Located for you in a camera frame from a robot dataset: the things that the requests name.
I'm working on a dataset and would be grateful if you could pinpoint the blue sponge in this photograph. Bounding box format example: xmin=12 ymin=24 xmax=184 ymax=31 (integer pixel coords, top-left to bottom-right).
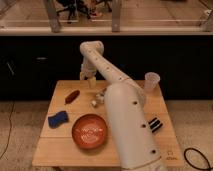
xmin=48 ymin=111 xmax=69 ymax=128

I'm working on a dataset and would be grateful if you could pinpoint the orange ceramic bowl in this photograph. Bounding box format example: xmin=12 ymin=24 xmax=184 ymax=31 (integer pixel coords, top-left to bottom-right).
xmin=72 ymin=114 xmax=108 ymax=150

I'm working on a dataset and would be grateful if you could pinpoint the red pepper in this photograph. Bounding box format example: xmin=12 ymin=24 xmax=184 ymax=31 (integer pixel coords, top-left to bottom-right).
xmin=65 ymin=90 xmax=80 ymax=104

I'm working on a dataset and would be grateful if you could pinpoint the black white striped block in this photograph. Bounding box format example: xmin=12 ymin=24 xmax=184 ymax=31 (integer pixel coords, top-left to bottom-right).
xmin=149 ymin=117 xmax=163 ymax=132

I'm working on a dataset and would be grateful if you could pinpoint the thin black floor cable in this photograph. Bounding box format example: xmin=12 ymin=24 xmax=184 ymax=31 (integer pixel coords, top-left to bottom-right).
xmin=0 ymin=99 xmax=16 ymax=160

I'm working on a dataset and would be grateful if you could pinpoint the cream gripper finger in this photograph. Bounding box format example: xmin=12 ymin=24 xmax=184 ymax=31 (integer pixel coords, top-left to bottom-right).
xmin=88 ymin=78 xmax=96 ymax=89

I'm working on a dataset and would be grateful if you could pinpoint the black office chair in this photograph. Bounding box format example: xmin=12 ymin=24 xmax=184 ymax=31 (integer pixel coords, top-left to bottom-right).
xmin=56 ymin=0 xmax=90 ymax=24

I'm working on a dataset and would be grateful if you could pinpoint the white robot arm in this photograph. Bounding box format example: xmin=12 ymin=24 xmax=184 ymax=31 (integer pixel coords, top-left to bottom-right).
xmin=80 ymin=41 xmax=168 ymax=171

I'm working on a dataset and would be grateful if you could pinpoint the black cable loop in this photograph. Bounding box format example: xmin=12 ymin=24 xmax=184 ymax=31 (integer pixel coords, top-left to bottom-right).
xmin=183 ymin=147 xmax=213 ymax=171

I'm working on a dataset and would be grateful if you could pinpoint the small white crumpled object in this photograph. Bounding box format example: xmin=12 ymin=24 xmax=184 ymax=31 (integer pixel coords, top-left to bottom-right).
xmin=91 ymin=89 xmax=106 ymax=108

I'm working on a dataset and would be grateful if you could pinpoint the wooden table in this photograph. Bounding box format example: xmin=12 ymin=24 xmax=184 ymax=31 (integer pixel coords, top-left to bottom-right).
xmin=33 ymin=80 xmax=183 ymax=171

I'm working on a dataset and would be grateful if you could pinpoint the clear plastic cup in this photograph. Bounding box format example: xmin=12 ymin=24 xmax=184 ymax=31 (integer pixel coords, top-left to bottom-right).
xmin=144 ymin=72 xmax=160 ymax=92

